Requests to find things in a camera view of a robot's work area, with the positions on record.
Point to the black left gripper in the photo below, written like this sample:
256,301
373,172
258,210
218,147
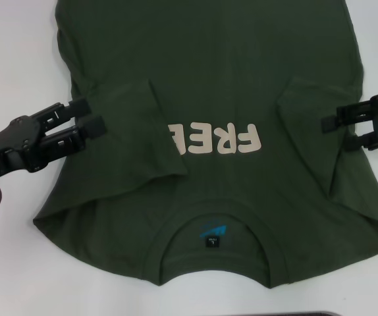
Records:
4,151

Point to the dark green FREE t-shirt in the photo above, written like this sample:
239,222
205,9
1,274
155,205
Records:
208,66

